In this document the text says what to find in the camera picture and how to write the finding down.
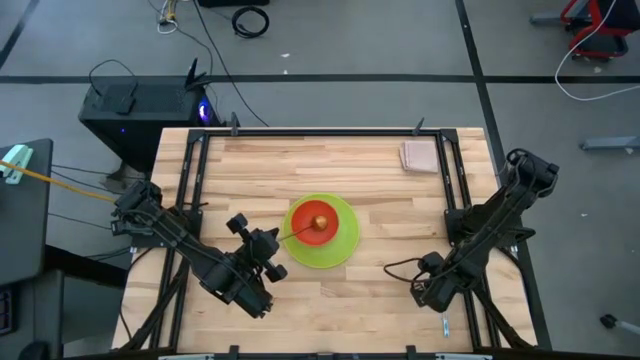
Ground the orange bowl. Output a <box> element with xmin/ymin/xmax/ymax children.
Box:
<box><xmin>290</xmin><ymin>199</ymin><xmax>341</xmax><ymax>248</ymax></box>

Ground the lime green plate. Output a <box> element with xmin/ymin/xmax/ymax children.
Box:
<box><xmin>282</xmin><ymin>192</ymin><xmax>361</xmax><ymax>270</ymax></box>

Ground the black computer tower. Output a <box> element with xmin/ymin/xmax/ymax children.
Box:
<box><xmin>78</xmin><ymin>74</ymin><xmax>222</xmax><ymax>172</ymax></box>

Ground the golden spoon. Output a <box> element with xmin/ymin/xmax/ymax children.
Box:
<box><xmin>277</xmin><ymin>214</ymin><xmax>330</xmax><ymax>243</ymax></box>

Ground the coiled black cable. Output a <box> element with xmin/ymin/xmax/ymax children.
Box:
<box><xmin>231</xmin><ymin>5</ymin><xmax>271</xmax><ymax>40</ymax></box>

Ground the brown gripper cable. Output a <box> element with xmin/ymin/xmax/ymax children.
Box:
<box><xmin>383</xmin><ymin>257</ymin><xmax>427</xmax><ymax>285</ymax></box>

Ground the white floor cable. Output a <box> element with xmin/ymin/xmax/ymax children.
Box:
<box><xmin>554</xmin><ymin>0</ymin><xmax>640</xmax><ymax>103</ymax></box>

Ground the mint green stapler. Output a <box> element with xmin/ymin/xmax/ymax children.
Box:
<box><xmin>0</xmin><ymin>144</ymin><xmax>35</xmax><ymax>186</ymax></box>

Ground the long black floor cable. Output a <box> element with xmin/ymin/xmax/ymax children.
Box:
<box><xmin>191</xmin><ymin>0</ymin><xmax>271</xmax><ymax>128</ymax></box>

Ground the folded beige cloth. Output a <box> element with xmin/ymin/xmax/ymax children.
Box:
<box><xmin>398</xmin><ymin>139</ymin><xmax>441</xmax><ymax>175</ymax></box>

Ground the grey metal floor bar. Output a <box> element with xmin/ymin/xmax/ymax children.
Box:
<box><xmin>579</xmin><ymin>135</ymin><xmax>640</xmax><ymax>152</ymax></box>

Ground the yellow cable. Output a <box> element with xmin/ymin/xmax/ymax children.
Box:
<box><xmin>0</xmin><ymin>159</ymin><xmax>119</xmax><ymax>205</ymax></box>

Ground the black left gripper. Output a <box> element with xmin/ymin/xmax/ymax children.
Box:
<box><xmin>226</xmin><ymin>212</ymin><xmax>290</xmax><ymax>284</ymax></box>

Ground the black side desk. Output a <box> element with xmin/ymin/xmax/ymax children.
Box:
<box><xmin>0</xmin><ymin>138</ymin><xmax>55</xmax><ymax>287</ymax></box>

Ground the black aluminium table frame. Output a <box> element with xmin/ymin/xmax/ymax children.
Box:
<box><xmin>119</xmin><ymin>127</ymin><xmax>539</xmax><ymax>360</ymax></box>

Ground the black caster wheel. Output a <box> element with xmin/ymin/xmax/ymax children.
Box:
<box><xmin>599</xmin><ymin>313</ymin><xmax>640</xmax><ymax>337</ymax></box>

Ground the red and black chair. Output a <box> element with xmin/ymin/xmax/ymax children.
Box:
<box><xmin>559</xmin><ymin>0</ymin><xmax>640</xmax><ymax>62</ymax></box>

